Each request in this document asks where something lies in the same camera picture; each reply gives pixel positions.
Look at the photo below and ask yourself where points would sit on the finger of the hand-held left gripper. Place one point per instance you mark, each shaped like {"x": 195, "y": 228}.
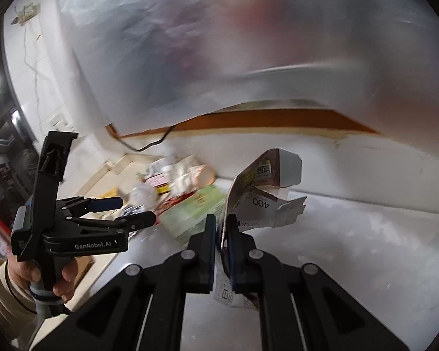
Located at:
{"x": 142, "y": 219}
{"x": 108, "y": 203}

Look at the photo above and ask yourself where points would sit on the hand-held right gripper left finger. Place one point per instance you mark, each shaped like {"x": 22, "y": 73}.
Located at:
{"x": 211, "y": 234}

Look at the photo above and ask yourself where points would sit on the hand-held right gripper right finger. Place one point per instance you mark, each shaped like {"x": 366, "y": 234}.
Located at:
{"x": 232, "y": 259}

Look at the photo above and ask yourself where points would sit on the clear plastic bottle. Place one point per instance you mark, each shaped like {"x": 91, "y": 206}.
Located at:
{"x": 143, "y": 197}

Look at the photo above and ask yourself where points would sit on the red snack packet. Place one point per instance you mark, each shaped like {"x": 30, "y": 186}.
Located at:
{"x": 159, "y": 184}

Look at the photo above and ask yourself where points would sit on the brown white carton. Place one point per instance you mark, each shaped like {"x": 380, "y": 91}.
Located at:
{"x": 263, "y": 204}

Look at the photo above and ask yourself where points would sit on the person's left forearm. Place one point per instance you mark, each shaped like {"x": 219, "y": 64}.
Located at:
{"x": 2, "y": 299}

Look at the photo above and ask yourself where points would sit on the person's left hand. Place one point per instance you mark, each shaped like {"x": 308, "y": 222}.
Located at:
{"x": 66, "y": 278}

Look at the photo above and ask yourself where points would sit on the green flat box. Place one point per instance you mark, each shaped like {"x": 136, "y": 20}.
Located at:
{"x": 190, "y": 212}

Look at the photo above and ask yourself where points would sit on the beige round packet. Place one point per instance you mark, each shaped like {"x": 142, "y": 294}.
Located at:
{"x": 202, "y": 175}

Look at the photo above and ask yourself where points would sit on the translucent plastic sheet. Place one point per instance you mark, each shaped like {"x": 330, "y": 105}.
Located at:
{"x": 241, "y": 44}

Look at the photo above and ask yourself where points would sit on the white wall switch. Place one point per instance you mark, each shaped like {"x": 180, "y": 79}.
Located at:
{"x": 62, "y": 121}

